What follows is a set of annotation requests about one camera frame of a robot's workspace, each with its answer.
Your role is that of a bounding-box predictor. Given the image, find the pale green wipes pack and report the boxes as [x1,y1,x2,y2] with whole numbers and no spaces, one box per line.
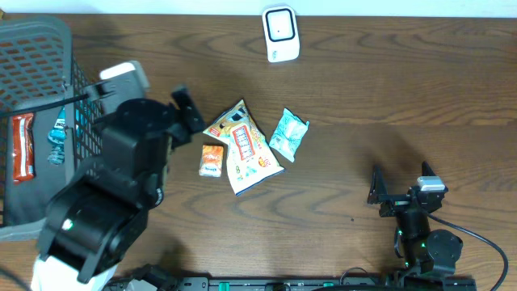
[269,108,310,162]

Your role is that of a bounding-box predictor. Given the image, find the white barcode scanner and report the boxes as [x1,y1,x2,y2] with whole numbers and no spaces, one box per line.
[262,5,301,63]

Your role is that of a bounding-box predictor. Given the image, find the yellow white chips bag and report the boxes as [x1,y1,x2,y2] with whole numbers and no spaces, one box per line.
[204,99,284,196]

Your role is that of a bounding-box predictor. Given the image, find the red orange chocolate bar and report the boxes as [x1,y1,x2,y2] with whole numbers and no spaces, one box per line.
[11,113,36,183]

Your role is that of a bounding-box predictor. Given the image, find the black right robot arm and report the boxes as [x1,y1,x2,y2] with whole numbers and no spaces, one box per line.
[367,162,463,277]

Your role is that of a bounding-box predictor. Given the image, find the grey plastic mesh basket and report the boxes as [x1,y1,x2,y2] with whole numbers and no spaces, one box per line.
[1,16,103,242]

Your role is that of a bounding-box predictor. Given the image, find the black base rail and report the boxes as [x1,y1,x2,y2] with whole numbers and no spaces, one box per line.
[104,264,477,291]

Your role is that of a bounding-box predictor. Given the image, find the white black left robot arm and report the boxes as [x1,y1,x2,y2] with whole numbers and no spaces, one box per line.
[30,86,205,290]

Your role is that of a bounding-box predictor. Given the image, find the teal blue wrapped packet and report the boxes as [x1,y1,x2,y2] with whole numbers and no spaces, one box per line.
[48,107,67,165]

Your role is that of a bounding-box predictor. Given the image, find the small orange snack packet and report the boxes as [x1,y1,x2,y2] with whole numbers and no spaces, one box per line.
[199,145,224,178]

